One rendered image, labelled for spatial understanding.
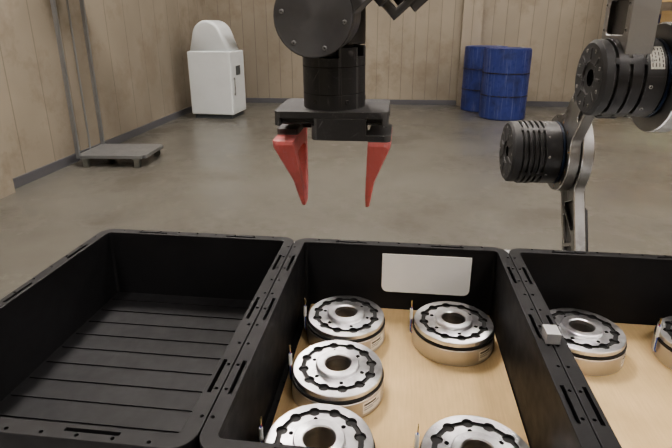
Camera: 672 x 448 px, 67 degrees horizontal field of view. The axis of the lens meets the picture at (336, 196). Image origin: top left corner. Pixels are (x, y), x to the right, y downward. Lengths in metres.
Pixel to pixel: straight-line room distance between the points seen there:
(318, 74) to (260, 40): 8.34
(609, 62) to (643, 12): 0.09
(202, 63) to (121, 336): 6.70
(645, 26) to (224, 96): 6.55
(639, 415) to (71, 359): 0.66
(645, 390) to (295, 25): 0.56
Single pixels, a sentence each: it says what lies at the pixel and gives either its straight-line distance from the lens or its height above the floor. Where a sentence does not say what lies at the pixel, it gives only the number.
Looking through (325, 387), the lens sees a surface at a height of 0.86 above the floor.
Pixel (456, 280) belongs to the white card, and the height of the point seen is 0.88.
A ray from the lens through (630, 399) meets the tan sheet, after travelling 0.69.
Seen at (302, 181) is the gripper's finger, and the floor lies 1.08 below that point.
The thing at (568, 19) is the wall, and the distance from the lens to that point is 8.99.
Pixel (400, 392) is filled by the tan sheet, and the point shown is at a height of 0.83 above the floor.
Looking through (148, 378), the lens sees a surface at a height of 0.83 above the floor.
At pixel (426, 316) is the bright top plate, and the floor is 0.86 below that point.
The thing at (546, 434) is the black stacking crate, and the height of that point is 0.88.
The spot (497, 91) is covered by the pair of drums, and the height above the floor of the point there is 0.39.
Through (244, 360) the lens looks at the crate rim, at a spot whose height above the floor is 0.93.
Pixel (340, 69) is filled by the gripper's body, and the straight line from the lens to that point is 0.45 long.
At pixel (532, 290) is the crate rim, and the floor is 0.93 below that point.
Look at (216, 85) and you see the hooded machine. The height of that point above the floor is 0.46.
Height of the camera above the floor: 1.22
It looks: 18 degrees down
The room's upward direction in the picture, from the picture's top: straight up
